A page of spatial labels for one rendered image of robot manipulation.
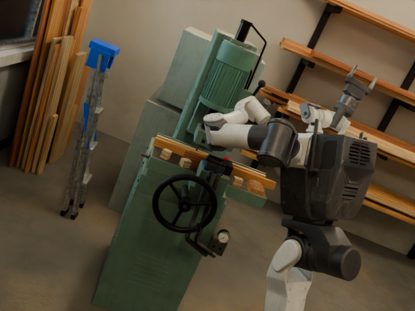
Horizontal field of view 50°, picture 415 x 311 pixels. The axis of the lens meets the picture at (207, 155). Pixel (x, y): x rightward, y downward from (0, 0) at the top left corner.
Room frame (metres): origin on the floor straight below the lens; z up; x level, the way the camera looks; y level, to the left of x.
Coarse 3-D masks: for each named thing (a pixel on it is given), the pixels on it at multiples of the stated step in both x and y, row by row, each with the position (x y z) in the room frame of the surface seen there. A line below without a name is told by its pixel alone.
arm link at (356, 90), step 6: (348, 78) 2.03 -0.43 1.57; (354, 78) 2.03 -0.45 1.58; (348, 84) 2.04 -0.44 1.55; (354, 84) 2.02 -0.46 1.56; (360, 84) 2.03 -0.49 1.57; (348, 90) 2.01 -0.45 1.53; (354, 90) 2.02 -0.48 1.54; (360, 90) 2.03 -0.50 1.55; (366, 90) 2.03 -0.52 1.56; (342, 96) 2.01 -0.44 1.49; (348, 96) 2.00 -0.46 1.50; (354, 96) 2.01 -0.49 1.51; (360, 96) 2.02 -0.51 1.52; (342, 102) 1.99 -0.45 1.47; (348, 102) 1.99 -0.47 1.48; (354, 102) 1.99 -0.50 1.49; (354, 108) 2.00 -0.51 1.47
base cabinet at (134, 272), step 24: (144, 216) 1.96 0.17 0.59; (168, 216) 1.98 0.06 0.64; (120, 240) 1.95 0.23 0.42; (144, 240) 1.96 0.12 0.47; (168, 240) 1.98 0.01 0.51; (120, 264) 1.95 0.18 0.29; (144, 264) 1.97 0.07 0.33; (168, 264) 1.99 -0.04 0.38; (192, 264) 2.01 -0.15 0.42; (96, 288) 1.96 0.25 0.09; (120, 288) 1.96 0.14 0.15; (144, 288) 1.98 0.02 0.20; (168, 288) 2.00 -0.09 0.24
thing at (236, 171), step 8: (160, 144) 2.10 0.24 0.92; (168, 144) 2.11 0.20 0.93; (176, 144) 2.13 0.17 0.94; (176, 152) 2.12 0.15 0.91; (184, 152) 2.12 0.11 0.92; (240, 176) 2.18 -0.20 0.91; (248, 176) 2.18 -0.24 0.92; (256, 176) 2.19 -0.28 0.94; (264, 184) 2.20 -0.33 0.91; (272, 184) 2.20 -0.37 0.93
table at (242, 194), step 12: (156, 156) 1.97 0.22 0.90; (180, 156) 2.11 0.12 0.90; (156, 168) 1.95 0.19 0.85; (168, 168) 1.96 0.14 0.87; (180, 168) 1.97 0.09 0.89; (192, 168) 2.02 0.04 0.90; (192, 192) 1.89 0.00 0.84; (228, 192) 2.01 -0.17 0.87; (240, 192) 2.02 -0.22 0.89; (252, 204) 2.04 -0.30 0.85
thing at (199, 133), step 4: (200, 124) 2.20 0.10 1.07; (196, 128) 2.19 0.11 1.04; (200, 128) 2.12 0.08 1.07; (196, 132) 2.13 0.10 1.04; (200, 132) 2.09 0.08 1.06; (204, 132) 2.10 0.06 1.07; (196, 136) 2.09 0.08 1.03; (200, 136) 2.09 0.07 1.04; (204, 136) 2.09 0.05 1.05; (196, 140) 2.09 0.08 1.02; (200, 140) 2.09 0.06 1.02; (200, 144) 2.09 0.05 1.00; (204, 144) 2.10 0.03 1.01
